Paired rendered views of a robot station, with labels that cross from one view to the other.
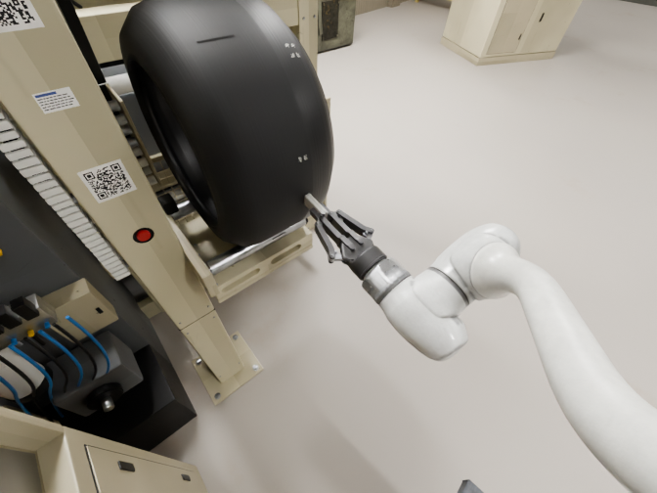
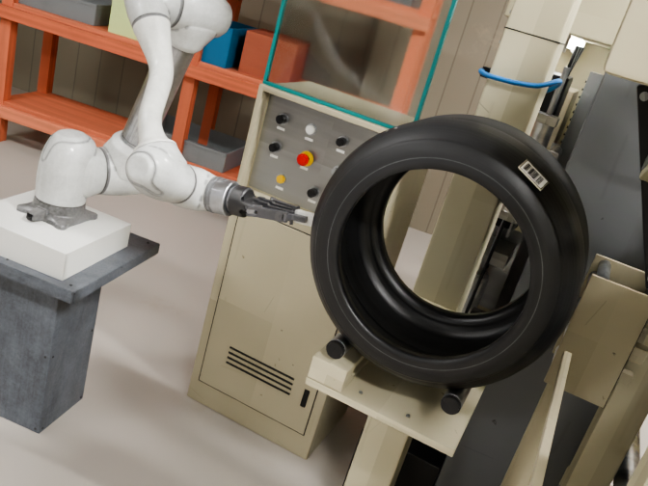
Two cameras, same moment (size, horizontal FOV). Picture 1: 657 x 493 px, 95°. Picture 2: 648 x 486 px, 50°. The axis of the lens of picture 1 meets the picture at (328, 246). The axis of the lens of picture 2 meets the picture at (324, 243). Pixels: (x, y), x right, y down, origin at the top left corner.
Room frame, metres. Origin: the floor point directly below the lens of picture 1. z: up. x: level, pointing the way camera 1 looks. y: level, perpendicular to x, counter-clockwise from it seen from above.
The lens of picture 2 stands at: (1.88, -0.66, 1.66)
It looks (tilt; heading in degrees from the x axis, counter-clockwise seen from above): 21 degrees down; 151
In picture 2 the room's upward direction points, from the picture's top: 16 degrees clockwise
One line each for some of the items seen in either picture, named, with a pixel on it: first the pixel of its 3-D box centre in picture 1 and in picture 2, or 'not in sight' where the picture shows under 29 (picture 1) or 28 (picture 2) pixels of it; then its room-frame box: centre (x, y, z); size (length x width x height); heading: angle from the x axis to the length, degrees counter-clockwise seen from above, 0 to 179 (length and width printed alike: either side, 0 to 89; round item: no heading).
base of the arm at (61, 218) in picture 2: not in sight; (55, 206); (-0.28, -0.44, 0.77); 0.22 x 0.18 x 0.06; 136
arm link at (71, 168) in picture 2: not in sight; (68, 165); (-0.29, -0.41, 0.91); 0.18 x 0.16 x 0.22; 109
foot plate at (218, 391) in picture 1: (227, 365); not in sight; (0.52, 0.49, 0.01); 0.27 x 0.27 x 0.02; 42
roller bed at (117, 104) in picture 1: (105, 147); (600, 328); (0.84, 0.73, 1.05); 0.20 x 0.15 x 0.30; 132
